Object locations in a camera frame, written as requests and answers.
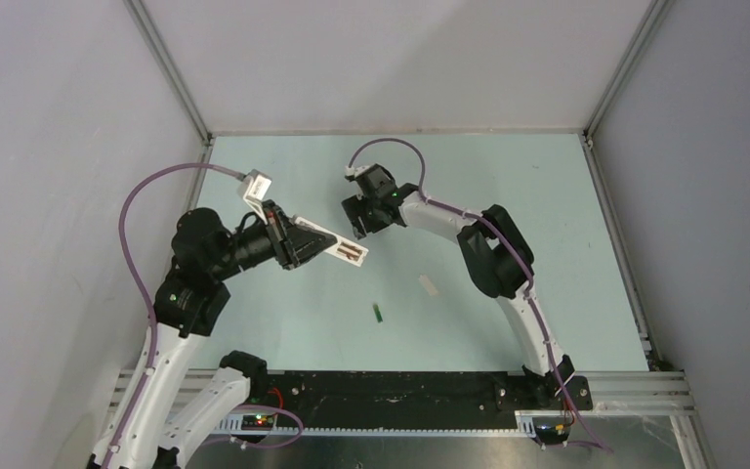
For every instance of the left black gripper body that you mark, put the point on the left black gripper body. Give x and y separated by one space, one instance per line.
276 225

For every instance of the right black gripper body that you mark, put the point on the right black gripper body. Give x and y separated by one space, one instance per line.
358 205

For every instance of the white remote control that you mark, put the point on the white remote control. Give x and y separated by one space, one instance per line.
344 249

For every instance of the white battery cover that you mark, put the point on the white battery cover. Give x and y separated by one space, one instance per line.
428 285

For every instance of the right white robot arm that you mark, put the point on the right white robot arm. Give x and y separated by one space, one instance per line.
498 260

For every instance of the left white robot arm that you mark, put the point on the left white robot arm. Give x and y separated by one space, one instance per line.
144 432

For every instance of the green AA battery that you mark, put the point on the green AA battery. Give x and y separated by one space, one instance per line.
377 313

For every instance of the left electronics board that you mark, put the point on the left electronics board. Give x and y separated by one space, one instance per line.
257 422

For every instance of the electronics board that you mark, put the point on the electronics board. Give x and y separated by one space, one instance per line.
257 422
551 434

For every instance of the right electronics board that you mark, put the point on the right electronics board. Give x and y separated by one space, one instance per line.
551 434

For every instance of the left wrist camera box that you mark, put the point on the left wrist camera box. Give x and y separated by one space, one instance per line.
252 190

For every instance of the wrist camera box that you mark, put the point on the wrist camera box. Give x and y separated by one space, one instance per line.
366 177
252 190

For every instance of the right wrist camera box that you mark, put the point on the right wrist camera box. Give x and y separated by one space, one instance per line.
366 177

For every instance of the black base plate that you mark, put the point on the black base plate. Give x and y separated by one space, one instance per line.
412 401

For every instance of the aluminium frame rail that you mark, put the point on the aluminium frame rail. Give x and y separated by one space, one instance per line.
639 395

